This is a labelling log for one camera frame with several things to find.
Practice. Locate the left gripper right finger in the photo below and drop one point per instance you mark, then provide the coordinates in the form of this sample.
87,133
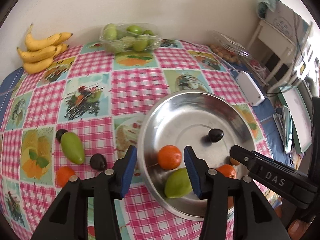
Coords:
211,185

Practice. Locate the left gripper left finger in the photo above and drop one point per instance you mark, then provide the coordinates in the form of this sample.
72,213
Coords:
110,185

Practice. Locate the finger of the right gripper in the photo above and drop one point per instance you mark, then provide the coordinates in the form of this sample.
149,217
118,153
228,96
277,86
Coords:
287,182

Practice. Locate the small orange tangerine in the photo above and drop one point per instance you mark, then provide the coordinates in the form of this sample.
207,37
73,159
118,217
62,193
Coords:
228,171

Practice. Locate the dark cherry with stem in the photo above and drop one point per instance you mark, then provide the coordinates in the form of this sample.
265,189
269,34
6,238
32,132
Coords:
98,162

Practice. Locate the pale green mango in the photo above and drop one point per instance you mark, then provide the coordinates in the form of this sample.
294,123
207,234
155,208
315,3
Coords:
178,184

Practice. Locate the brown longan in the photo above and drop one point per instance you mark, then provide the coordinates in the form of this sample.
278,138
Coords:
234,162

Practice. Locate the medium orange tangerine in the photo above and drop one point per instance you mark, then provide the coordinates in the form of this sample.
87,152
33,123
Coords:
169,157

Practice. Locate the large orange tangerine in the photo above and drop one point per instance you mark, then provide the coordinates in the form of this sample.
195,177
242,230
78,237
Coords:
63,174

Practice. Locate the dark cherry front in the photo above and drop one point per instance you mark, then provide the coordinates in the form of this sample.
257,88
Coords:
215,135

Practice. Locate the dark green mango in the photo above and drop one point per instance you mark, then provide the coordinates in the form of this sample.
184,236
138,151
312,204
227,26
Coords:
72,148

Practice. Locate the dark cherry back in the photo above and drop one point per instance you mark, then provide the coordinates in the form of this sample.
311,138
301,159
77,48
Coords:
60,133

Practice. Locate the plastic tray of green fruits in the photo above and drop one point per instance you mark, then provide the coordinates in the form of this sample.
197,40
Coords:
138,37

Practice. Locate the silver metal bowl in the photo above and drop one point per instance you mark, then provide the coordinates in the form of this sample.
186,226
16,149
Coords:
184,119

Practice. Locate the blue cloth under tablecloth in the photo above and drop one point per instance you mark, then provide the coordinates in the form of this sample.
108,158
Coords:
270,145

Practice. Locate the pink checkered tablecloth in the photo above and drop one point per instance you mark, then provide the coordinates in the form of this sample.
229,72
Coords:
103,99

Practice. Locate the white rectangular box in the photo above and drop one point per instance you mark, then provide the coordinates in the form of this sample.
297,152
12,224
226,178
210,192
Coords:
250,89

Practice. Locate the clear bag of longans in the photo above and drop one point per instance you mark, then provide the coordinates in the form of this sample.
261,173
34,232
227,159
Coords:
228,48

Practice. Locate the yellow banana bunch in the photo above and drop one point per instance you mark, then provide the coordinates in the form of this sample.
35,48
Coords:
40,54

